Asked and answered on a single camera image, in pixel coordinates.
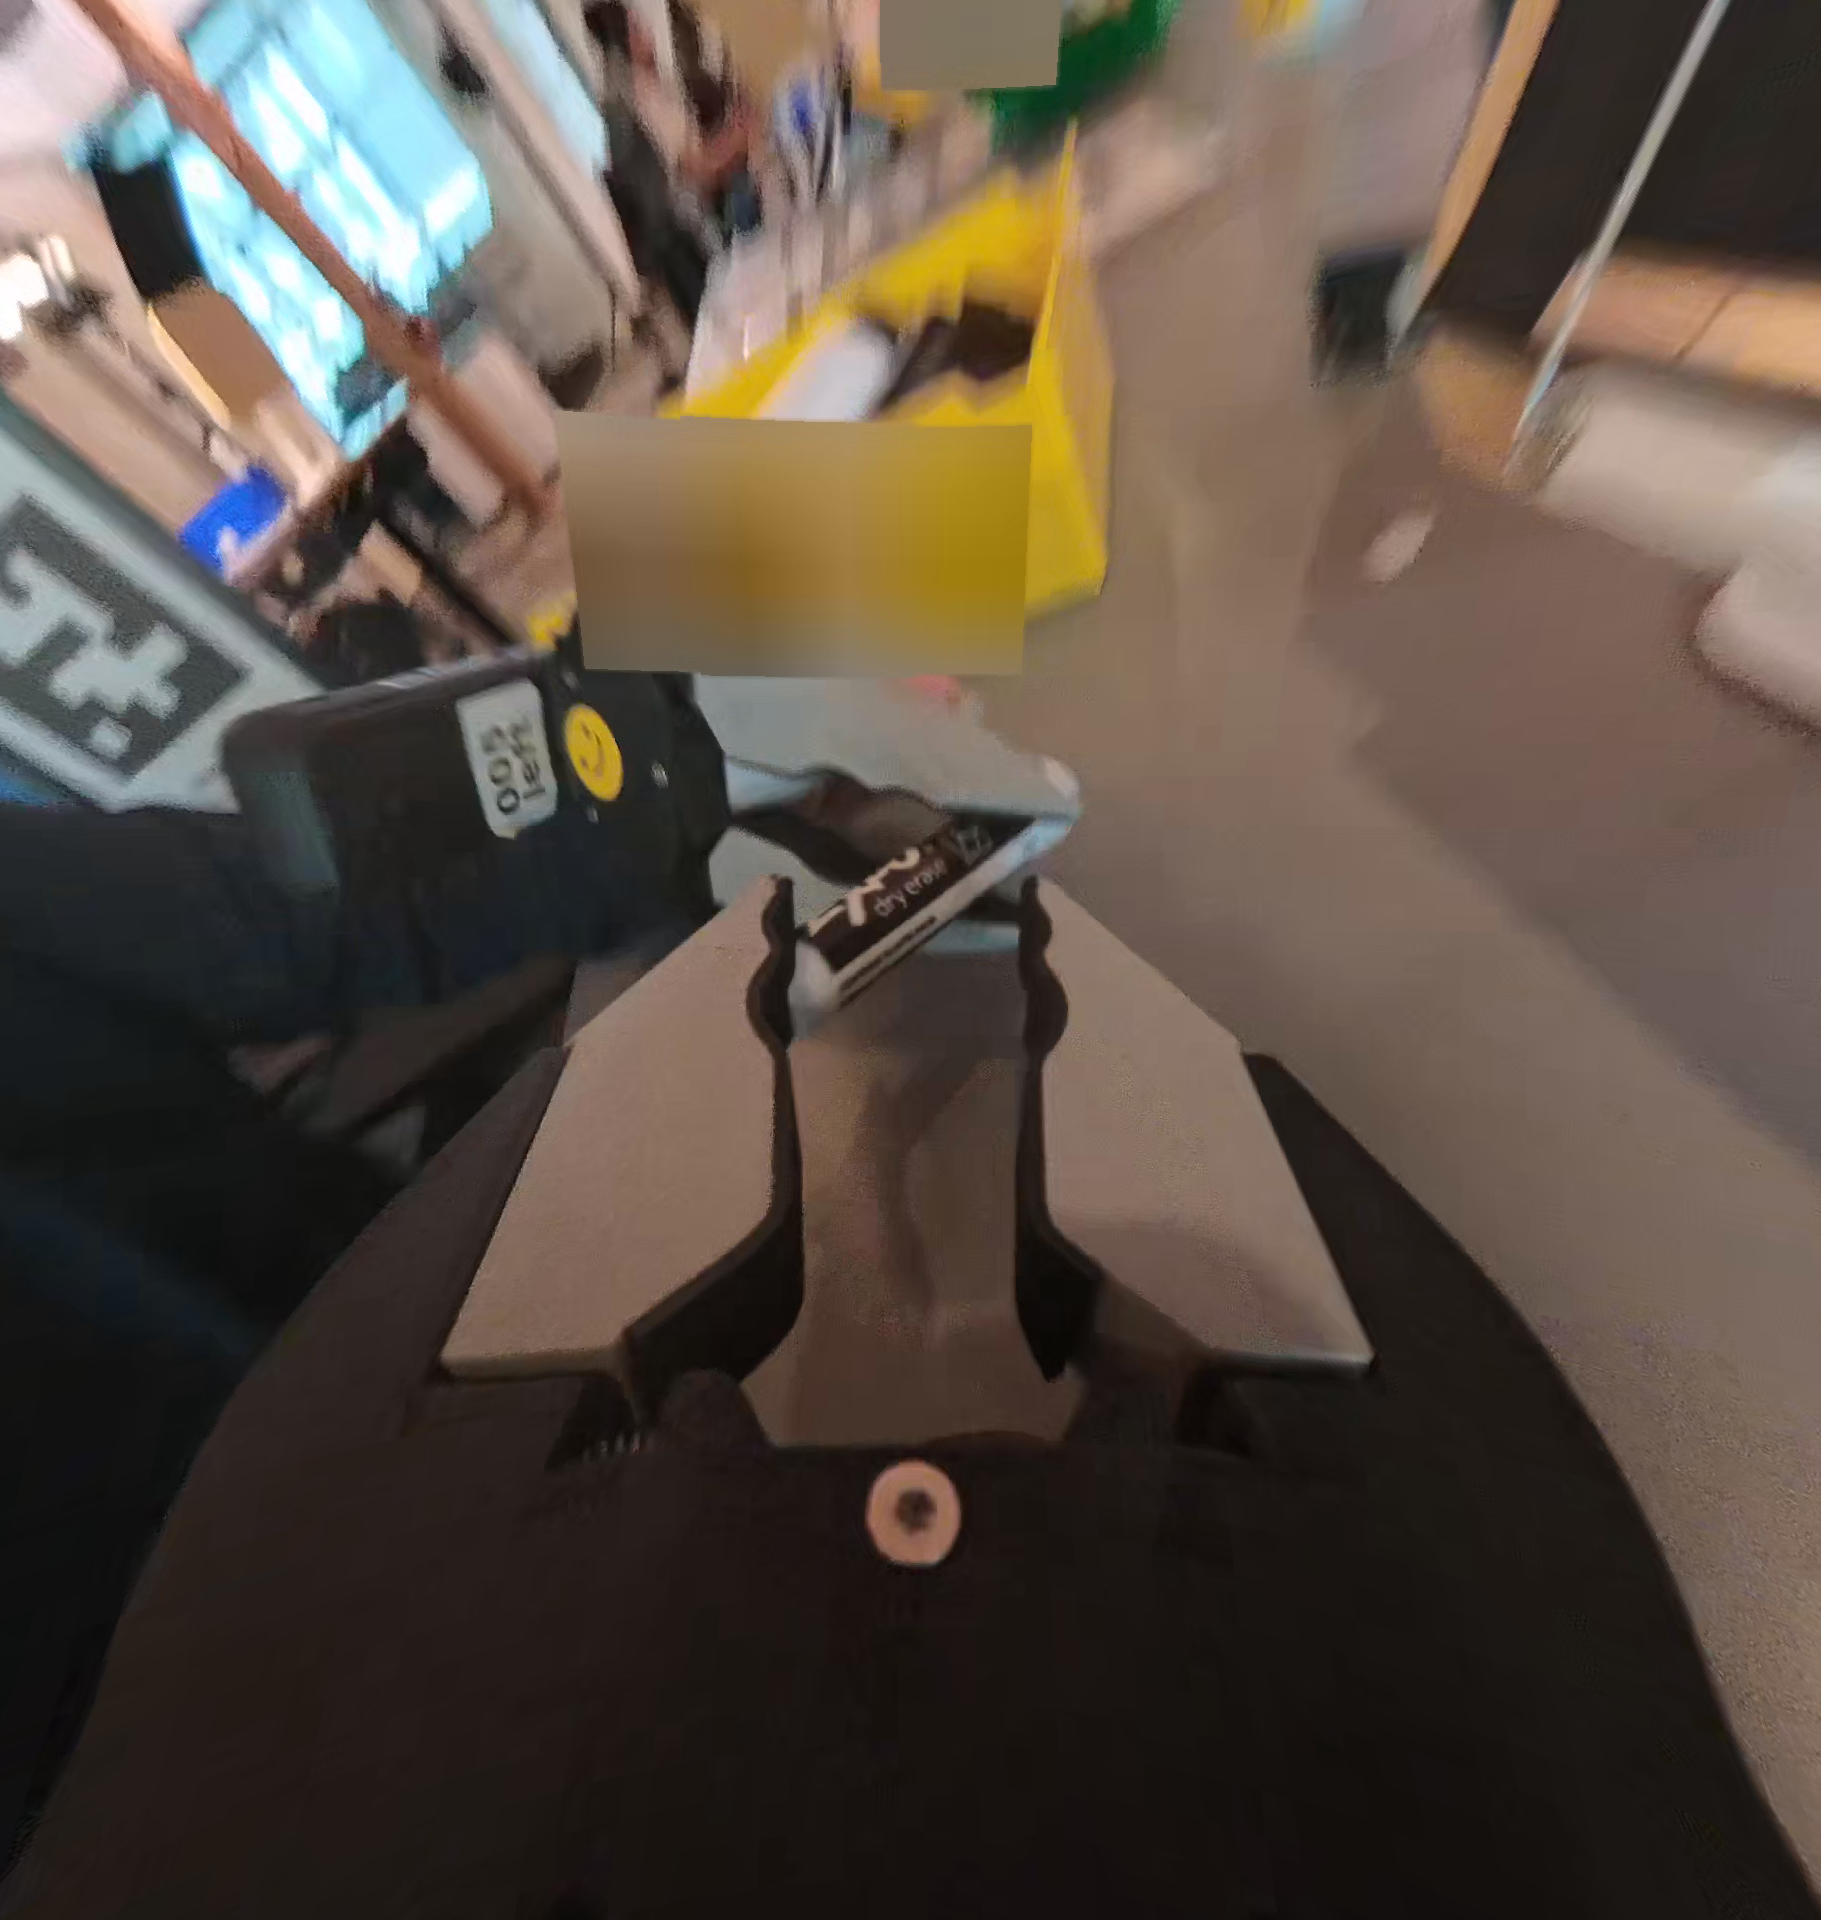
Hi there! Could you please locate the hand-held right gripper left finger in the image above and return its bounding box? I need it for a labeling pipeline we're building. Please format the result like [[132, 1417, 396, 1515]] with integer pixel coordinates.
[[440, 876, 806, 1386]]

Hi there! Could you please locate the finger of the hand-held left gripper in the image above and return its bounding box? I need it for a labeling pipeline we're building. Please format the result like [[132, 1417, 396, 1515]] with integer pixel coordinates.
[[849, 899, 1035, 961], [717, 756, 1081, 828]]

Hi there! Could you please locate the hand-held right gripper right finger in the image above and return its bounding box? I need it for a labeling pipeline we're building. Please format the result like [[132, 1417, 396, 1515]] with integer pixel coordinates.
[[1012, 876, 1374, 1382]]

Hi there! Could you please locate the black white whiteboard marker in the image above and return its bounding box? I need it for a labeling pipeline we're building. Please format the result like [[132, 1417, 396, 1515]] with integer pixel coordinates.
[[785, 816, 1047, 1039]]

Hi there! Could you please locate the yellow storage bin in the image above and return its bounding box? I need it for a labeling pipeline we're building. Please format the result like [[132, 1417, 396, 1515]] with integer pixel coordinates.
[[662, 120, 1115, 618]]

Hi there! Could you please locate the black white marker tag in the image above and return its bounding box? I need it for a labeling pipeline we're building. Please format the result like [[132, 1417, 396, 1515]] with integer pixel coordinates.
[[0, 359, 325, 816]]

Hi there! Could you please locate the wooden beam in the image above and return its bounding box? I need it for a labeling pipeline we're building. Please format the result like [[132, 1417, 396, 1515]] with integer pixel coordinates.
[[75, 0, 558, 504]]

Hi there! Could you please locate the glass partition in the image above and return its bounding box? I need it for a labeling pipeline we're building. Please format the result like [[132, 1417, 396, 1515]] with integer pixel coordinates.
[[92, 0, 497, 460]]

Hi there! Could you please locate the green storage bin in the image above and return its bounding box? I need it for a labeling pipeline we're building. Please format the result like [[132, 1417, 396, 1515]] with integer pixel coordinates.
[[984, 0, 1197, 152]]

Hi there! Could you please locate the white stand base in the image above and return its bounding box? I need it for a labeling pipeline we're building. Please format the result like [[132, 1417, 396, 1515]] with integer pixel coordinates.
[[1690, 553, 1821, 752]]

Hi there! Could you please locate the white stand ledge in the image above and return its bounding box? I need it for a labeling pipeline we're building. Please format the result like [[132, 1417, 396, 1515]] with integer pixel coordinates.
[[1524, 433, 1821, 602]]

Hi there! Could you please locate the wire page holder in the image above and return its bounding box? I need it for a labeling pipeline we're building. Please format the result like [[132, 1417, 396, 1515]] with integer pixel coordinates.
[[1511, 0, 1736, 467]]

